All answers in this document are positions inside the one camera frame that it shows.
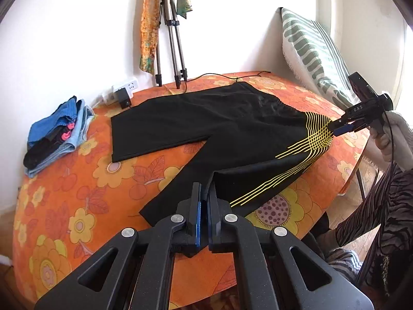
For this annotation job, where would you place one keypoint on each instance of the white wall power strip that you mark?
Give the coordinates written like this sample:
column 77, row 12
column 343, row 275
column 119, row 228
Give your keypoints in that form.
column 108, row 97

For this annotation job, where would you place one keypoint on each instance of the zebra striped clothed legs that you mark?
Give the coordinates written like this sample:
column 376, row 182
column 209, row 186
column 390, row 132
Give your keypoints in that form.
column 388, row 206

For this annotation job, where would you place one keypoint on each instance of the white gloved right hand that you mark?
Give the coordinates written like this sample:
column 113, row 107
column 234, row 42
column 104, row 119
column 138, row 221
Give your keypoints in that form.
column 395, row 143

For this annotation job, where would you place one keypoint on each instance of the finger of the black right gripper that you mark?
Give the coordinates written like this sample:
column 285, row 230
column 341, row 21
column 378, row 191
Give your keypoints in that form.
column 339, row 130
column 339, row 121

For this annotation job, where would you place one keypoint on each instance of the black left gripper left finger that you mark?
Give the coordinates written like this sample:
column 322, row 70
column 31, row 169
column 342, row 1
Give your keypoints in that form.
column 133, row 270

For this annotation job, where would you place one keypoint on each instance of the silver black tripod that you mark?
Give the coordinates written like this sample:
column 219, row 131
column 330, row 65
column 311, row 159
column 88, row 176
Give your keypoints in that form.
column 168, row 15

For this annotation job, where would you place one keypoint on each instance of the orange floral bed sheet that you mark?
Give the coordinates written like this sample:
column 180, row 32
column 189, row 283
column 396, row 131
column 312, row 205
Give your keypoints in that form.
column 74, row 206

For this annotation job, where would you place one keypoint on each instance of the black garment with pink trim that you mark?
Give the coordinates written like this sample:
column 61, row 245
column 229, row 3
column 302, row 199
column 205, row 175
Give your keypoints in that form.
column 47, row 145

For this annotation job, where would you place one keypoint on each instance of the green striped white pillow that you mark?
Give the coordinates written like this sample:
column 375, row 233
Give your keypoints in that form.
column 315, row 60

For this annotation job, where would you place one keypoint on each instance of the light blue folded jeans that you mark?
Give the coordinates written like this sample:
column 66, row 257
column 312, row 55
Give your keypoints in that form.
column 79, row 135

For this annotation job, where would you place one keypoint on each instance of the blue ribbed folded garment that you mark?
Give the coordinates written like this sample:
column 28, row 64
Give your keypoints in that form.
column 65, row 114

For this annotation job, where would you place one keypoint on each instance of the black pants with yellow stripes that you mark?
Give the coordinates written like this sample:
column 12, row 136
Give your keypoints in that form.
column 253, row 144

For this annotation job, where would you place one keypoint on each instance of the orange patterned hanging scarf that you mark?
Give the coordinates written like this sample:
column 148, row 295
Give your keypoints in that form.
column 149, row 35

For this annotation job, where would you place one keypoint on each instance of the black power adapter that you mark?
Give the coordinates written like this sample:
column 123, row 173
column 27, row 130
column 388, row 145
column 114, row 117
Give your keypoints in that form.
column 123, row 98

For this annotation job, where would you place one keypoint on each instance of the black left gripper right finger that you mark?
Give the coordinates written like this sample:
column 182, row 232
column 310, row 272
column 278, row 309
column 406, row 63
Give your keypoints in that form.
column 274, row 269

